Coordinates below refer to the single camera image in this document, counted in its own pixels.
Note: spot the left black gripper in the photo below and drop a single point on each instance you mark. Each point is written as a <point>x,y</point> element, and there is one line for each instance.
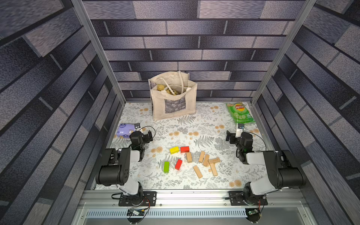
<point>146,136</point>

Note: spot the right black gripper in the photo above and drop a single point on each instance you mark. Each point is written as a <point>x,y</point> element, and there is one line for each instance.
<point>233,138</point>

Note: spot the green block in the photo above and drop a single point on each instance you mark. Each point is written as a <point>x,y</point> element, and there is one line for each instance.
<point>166,167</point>

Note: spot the yellow block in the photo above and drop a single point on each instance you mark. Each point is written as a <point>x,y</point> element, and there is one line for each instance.
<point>174,150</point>

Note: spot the red block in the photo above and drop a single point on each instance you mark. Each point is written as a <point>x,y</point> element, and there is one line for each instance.
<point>185,149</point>
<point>178,164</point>

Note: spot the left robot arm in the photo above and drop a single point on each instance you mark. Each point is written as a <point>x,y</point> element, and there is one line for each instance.
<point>114,165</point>

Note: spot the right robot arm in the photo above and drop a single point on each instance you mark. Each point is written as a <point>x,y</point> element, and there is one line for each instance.
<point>281,167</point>

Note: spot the purple tissue pack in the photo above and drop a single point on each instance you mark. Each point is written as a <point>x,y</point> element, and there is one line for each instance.
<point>125,130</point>

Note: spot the green chips bag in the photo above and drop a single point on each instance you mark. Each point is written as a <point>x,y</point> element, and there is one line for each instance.
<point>239,113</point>

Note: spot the wooden block top horizontal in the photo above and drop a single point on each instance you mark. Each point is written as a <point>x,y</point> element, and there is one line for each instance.
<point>213,161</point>

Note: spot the wooden block right lower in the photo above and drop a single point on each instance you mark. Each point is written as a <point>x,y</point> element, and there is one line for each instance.
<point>213,169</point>

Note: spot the wooden block middle right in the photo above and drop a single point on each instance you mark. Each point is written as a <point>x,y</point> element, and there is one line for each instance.
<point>205,160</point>

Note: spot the wooden block middle left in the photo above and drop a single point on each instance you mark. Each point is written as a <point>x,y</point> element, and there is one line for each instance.
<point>201,158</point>

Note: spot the wooden block bottom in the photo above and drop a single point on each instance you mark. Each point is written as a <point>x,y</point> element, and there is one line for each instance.
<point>198,172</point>

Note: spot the beige canvas tote bag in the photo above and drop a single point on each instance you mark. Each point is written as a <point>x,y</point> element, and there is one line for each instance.
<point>173,94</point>

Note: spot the right circuit board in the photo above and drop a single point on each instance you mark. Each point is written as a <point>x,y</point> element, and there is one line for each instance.
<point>252,212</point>

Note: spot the circuit board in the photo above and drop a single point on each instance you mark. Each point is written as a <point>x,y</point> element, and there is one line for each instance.
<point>252,212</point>
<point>132,212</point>

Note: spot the left circuit board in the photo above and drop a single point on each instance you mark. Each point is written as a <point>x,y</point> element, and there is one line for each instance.
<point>132,212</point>

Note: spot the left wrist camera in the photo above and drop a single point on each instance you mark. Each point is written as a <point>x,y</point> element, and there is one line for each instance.
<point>137,126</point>

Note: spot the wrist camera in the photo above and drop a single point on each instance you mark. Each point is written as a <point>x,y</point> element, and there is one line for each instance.
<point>239,129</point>
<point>137,126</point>

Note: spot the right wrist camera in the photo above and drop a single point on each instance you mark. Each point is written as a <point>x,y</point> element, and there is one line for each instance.
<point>239,129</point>

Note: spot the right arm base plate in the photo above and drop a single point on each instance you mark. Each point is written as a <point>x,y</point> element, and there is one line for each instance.
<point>238,198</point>

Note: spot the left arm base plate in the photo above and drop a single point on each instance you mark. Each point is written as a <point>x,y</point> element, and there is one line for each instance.
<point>148,198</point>

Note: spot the aluminium front rail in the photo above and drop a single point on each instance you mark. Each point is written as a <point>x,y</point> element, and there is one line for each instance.
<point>201,198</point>

